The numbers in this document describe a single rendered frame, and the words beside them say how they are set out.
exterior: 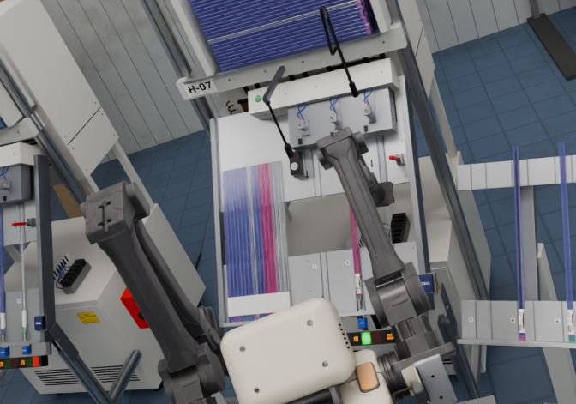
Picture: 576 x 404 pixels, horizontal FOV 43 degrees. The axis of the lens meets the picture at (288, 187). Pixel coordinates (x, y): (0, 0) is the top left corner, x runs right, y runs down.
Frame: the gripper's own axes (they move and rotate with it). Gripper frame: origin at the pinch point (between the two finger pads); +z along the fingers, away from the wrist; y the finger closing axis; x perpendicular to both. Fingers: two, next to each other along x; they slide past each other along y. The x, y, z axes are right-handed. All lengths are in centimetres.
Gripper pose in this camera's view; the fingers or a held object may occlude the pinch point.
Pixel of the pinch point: (385, 199)
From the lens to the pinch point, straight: 221.4
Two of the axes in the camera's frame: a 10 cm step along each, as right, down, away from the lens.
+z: 4.3, 1.6, 8.9
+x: 0.7, 9.8, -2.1
